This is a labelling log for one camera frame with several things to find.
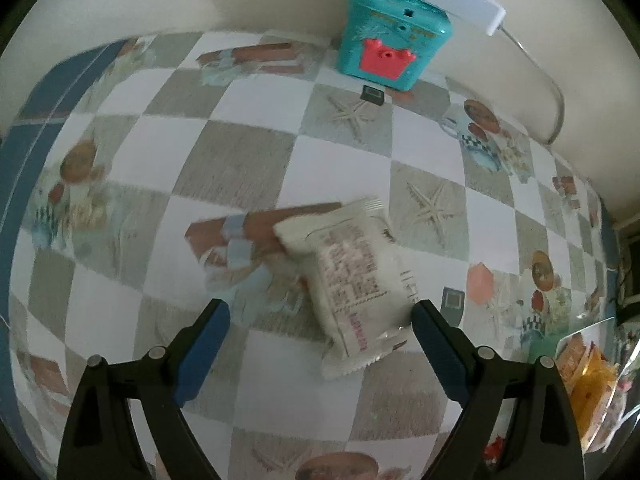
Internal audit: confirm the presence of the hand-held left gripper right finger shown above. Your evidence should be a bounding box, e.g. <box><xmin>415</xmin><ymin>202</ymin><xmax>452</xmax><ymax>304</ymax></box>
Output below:
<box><xmin>410</xmin><ymin>299</ymin><xmax>586</xmax><ymax>480</ymax></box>

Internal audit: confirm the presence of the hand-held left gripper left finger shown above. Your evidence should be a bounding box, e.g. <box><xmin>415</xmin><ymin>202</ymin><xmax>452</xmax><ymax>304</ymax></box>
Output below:
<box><xmin>56</xmin><ymin>298</ymin><xmax>232</xmax><ymax>480</ymax></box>

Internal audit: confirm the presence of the pink and white snack packet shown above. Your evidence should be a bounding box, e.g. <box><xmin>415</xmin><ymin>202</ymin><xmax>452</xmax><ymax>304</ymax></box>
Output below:
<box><xmin>272</xmin><ymin>197</ymin><xmax>418</xmax><ymax>381</ymax></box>

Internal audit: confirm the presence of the yellow cake packet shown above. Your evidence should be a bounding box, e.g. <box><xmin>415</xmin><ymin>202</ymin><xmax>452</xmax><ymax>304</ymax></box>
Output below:
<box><xmin>562</xmin><ymin>345</ymin><xmax>626</xmax><ymax>443</ymax></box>

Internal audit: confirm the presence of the checkered tablecloth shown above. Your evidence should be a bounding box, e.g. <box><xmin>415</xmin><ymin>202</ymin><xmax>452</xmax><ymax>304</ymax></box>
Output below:
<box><xmin>0</xmin><ymin>30</ymin><xmax>626</xmax><ymax>480</ymax></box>

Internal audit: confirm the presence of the teal toy box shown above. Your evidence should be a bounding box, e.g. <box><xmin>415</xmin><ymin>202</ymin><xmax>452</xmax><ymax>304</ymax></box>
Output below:
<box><xmin>334</xmin><ymin>0</ymin><xmax>455</xmax><ymax>92</ymax></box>

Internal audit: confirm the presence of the white power cable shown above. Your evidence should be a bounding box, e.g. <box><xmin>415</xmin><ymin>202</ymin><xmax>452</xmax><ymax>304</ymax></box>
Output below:
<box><xmin>500</xmin><ymin>25</ymin><xmax>566</xmax><ymax>146</ymax></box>

